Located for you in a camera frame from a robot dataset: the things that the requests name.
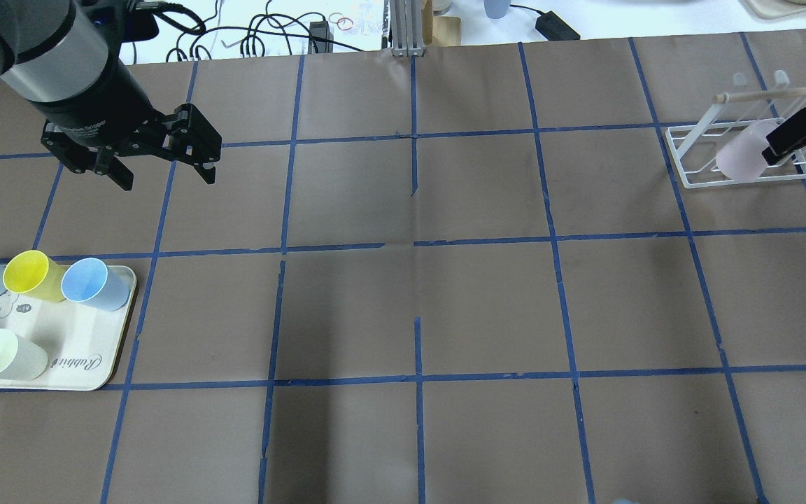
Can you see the white wire cup rack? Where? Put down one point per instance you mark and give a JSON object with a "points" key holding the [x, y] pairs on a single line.
{"points": [[692, 147]]}

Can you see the pink plastic cup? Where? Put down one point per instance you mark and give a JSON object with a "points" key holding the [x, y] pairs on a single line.
{"points": [[742, 158]]}

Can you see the yellow plastic cup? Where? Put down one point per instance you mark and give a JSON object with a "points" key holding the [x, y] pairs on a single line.
{"points": [[33, 274]]}

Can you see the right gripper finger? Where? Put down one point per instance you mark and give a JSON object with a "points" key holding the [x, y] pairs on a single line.
{"points": [[786, 139]]}

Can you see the aluminium frame post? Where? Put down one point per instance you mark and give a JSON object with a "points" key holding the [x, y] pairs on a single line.
{"points": [[405, 28]]}

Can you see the light blue cup near centre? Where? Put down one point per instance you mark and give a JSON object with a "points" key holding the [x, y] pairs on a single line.
{"points": [[92, 283]]}

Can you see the cream rabbit tray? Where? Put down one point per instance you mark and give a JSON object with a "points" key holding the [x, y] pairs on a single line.
{"points": [[82, 343]]}

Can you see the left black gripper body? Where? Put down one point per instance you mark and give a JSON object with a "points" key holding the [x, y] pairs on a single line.
{"points": [[95, 98]]}

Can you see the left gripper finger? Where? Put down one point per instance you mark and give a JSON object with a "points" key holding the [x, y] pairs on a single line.
{"points": [[117, 172], [206, 170]]}

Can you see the blue cup on desk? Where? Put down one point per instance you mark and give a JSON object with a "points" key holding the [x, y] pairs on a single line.
{"points": [[496, 9]]}

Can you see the cream white plastic cup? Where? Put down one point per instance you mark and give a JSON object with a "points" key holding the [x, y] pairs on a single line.
{"points": [[20, 358]]}

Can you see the wooden mug tree stand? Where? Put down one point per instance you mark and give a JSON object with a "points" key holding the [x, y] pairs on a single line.
{"points": [[440, 29]]}

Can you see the black power adapter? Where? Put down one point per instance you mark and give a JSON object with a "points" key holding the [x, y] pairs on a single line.
{"points": [[554, 28]]}

